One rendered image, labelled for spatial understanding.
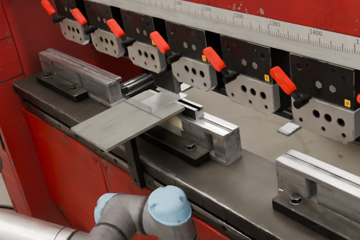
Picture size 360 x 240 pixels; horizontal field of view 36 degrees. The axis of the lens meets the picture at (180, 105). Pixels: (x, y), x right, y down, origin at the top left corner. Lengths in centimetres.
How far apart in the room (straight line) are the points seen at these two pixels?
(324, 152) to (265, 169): 164
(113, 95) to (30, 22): 56
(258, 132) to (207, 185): 188
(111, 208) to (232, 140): 48
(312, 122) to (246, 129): 218
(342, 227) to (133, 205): 44
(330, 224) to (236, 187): 28
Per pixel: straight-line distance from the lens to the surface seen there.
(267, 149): 312
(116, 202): 111
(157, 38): 139
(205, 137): 149
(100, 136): 147
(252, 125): 336
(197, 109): 152
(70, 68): 203
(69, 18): 185
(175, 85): 154
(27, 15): 227
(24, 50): 229
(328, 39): 105
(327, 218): 125
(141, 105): 155
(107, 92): 186
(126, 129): 147
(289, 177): 132
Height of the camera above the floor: 171
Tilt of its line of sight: 28 degrees down
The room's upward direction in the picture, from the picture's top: 10 degrees counter-clockwise
